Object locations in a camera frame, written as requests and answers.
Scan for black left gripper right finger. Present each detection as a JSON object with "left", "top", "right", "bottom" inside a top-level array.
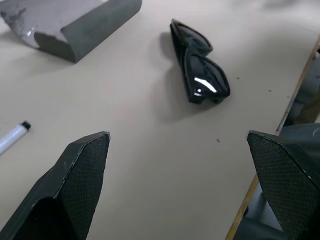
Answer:
[{"left": 246, "top": 129, "right": 320, "bottom": 240}]

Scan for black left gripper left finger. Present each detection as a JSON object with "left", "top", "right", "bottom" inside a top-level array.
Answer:
[{"left": 0, "top": 130, "right": 111, "bottom": 240}]

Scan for white marker with black cap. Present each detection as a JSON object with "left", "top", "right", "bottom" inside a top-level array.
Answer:
[{"left": 0, "top": 120, "right": 32, "bottom": 157}]

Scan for black sunglasses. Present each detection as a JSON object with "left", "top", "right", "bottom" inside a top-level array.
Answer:
[{"left": 169, "top": 18, "right": 231, "bottom": 105}]

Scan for dark grey rounded shape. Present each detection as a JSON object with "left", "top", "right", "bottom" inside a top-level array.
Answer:
[{"left": 241, "top": 122, "right": 320, "bottom": 240}]

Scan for grey open glasses case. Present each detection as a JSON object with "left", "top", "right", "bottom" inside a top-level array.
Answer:
[{"left": 0, "top": 0, "right": 143, "bottom": 65}]

